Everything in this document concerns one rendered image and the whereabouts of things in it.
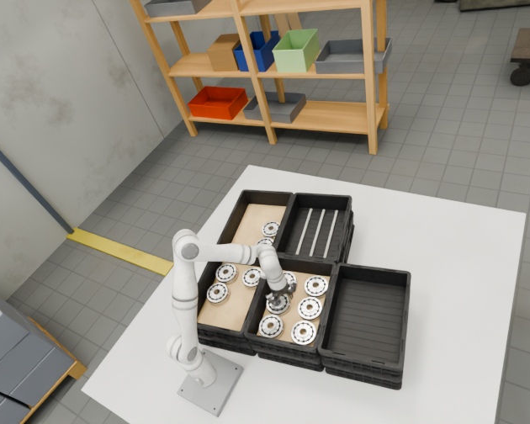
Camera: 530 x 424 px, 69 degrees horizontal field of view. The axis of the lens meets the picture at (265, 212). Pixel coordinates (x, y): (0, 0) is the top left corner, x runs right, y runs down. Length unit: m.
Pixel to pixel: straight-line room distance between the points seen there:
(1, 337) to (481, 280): 2.46
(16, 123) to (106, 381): 2.33
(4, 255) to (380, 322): 3.11
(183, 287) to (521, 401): 1.82
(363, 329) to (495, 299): 0.59
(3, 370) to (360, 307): 2.03
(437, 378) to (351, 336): 0.35
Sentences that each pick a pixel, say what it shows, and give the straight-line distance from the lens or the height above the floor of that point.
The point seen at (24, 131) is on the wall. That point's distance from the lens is 3.76.
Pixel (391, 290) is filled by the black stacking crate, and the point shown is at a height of 0.83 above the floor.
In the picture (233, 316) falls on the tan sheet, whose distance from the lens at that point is 1.77.
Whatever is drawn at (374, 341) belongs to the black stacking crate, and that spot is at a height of 0.83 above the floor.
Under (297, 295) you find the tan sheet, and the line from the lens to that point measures 1.75.
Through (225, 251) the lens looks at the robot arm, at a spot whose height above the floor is 1.31.
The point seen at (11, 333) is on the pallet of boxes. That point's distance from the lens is 2.67.
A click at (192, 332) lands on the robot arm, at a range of 1.49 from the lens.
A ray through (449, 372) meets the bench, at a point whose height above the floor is 0.70.
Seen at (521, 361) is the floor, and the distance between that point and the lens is 2.60.
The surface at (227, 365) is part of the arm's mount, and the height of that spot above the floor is 0.73.
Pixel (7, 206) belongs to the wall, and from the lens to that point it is 3.78.
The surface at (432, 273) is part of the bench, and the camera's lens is 1.94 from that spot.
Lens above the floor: 2.31
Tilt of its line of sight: 45 degrees down
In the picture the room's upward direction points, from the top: 19 degrees counter-clockwise
